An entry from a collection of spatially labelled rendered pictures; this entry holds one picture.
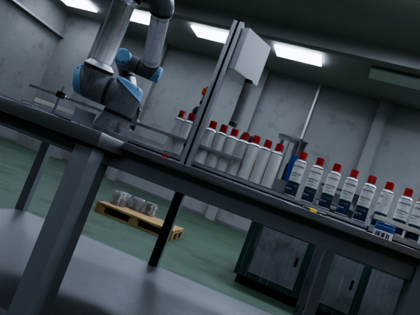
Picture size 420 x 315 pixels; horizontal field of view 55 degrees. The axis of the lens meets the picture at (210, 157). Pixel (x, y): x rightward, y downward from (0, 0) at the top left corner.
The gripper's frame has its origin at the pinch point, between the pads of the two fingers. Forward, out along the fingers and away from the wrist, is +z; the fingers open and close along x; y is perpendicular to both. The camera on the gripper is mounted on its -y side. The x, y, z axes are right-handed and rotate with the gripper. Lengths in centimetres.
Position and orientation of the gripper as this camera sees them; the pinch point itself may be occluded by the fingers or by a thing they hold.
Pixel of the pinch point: (132, 127)
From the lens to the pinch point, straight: 191.2
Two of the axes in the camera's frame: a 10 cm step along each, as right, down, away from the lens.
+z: 1.6, 9.8, -1.5
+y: 1.3, 1.3, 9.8
